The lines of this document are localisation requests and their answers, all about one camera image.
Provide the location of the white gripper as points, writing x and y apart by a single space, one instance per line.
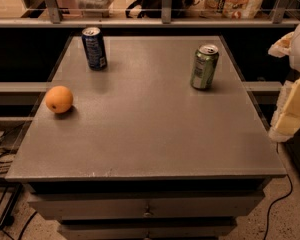
286 117

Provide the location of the green soda can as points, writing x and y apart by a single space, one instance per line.
205 62

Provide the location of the blue pepsi can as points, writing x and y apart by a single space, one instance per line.
94 47

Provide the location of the colourful snack bag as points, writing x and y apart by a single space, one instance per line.
233 9

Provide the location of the grey drawer cabinet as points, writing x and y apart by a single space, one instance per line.
142 155

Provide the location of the clear plastic container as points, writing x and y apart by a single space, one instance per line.
94 8

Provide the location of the orange fruit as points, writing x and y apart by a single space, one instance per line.
59 99

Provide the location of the black bag behind rail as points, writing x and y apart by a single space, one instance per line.
153 8

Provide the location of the grey metal shelf rail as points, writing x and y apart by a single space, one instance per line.
65 13

